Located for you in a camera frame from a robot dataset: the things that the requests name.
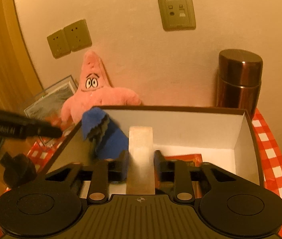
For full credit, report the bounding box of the red black snack packet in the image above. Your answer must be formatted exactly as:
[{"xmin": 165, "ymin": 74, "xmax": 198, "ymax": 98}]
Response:
[{"xmin": 154, "ymin": 154, "xmax": 203, "ymax": 194}]

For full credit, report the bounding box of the grey blue microfibre cloth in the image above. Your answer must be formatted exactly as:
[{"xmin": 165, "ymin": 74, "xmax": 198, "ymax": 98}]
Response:
[{"xmin": 81, "ymin": 107, "xmax": 129, "ymax": 159}]

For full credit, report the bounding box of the white tissue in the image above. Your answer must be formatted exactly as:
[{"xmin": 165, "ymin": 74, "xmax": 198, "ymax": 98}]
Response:
[{"xmin": 126, "ymin": 126, "xmax": 155, "ymax": 195}]

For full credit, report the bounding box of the framed picture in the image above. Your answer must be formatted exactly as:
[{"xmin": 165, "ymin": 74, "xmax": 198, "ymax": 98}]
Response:
[{"xmin": 24, "ymin": 75, "xmax": 77, "ymax": 135}]

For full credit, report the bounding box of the dark glass jar green lid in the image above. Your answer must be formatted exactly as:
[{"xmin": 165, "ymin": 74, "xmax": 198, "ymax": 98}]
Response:
[{"xmin": 0, "ymin": 137, "xmax": 37, "ymax": 189}]

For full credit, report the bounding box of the wooden door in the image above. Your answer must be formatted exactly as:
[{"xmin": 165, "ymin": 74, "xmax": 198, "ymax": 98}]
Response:
[{"xmin": 0, "ymin": 0, "xmax": 43, "ymax": 112}]

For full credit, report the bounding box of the brown cardboard box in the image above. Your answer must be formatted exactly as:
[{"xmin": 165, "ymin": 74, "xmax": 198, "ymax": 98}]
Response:
[{"xmin": 40, "ymin": 105, "xmax": 265, "ymax": 197}]

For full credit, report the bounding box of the pink starfish plush toy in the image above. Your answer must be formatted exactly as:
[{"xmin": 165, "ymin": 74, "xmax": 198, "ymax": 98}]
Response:
[{"xmin": 61, "ymin": 50, "xmax": 141, "ymax": 123}]

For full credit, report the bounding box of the red white checkered tablecloth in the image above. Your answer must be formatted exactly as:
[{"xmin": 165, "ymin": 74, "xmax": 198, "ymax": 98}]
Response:
[{"xmin": 0, "ymin": 108, "xmax": 282, "ymax": 239}]

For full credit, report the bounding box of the brown metal thermos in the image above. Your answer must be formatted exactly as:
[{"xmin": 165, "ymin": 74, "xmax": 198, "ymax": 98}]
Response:
[{"xmin": 216, "ymin": 49, "xmax": 263, "ymax": 119}]

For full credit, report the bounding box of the double wall socket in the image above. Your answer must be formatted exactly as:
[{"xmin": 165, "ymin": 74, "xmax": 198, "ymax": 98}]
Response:
[{"xmin": 47, "ymin": 19, "xmax": 92, "ymax": 59}]

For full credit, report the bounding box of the single wall socket plate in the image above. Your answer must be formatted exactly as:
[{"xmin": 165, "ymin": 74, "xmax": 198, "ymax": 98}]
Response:
[{"xmin": 158, "ymin": 0, "xmax": 196, "ymax": 31}]

